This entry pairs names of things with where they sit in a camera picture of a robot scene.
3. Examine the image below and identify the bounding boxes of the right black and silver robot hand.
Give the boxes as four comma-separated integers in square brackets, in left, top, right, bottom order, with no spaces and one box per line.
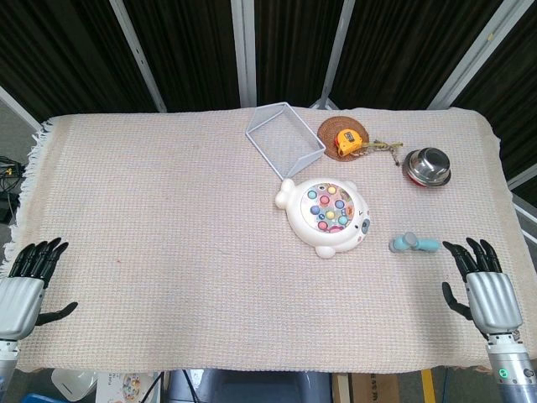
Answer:
[441,237,524,337]

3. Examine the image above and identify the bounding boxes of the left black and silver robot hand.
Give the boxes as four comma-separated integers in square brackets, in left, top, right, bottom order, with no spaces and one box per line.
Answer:
[0,237,80,340]

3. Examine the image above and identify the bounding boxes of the teal handheld cylinder tool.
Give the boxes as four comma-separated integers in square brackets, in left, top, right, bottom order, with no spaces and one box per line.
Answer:
[388,232,440,254]

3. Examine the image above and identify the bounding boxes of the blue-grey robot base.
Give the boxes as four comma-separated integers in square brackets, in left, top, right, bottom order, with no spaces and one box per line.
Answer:
[167,369,333,403]

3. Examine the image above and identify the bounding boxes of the white seal toy game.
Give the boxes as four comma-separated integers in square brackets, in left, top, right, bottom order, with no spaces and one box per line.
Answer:
[274,177,373,259]

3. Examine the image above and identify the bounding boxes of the white plastic appliance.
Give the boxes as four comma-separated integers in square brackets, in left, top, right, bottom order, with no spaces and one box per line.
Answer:
[50,369,98,400]

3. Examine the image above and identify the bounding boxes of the printed toy packaging box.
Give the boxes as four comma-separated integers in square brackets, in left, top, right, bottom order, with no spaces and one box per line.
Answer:
[96,370,163,403]

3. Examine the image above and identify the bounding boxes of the steel bowl with red base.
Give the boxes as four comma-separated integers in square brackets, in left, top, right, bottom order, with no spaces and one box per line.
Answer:
[402,147,452,188]

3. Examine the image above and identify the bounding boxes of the brown cardboard box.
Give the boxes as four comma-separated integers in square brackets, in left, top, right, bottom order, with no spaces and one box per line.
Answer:
[350,371,399,403]

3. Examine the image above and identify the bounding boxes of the beige woven tablecloth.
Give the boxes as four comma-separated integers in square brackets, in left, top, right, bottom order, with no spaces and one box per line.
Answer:
[2,104,515,374]

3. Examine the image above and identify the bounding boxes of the dried straw twine bundle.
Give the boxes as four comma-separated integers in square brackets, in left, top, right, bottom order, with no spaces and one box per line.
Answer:
[363,139,404,165]

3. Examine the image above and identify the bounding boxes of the yellow tape measure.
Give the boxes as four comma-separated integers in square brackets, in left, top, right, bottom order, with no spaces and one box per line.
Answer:
[336,129,365,158]

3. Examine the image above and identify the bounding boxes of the brown woven round coaster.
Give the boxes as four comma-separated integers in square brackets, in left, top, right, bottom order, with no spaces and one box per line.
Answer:
[316,116,373,160]

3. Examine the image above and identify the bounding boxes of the black pleated curtain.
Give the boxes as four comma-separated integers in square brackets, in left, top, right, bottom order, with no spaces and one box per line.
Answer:
[0,0,537,186]

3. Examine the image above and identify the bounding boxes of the black cable bundle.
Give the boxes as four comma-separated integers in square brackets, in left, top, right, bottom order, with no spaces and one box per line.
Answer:
[0,154,27,223]

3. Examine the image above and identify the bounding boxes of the white metal frame post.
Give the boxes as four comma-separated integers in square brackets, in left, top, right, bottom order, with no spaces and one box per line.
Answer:
[108,0,168,113]
[229,0,258,108]
[310,0,357,110]
[430,0,522,110]

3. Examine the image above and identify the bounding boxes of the white wire mesh tray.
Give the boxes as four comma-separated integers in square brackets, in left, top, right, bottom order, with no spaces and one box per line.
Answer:
[244,102,327,178]

